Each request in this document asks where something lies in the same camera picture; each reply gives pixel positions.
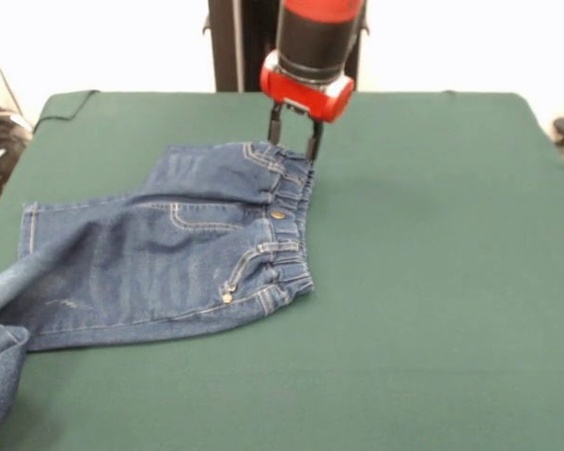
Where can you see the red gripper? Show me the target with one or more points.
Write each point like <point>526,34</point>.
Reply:
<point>305,94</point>

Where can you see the blue denim jeans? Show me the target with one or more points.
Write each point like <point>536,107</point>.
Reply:
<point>145,258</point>

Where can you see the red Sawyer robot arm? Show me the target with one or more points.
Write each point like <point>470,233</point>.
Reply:
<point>317,37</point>

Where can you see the dark green table cloth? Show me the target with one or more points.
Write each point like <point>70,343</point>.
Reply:
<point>404,282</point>

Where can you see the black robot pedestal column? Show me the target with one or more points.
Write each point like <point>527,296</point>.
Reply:
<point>225,47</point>

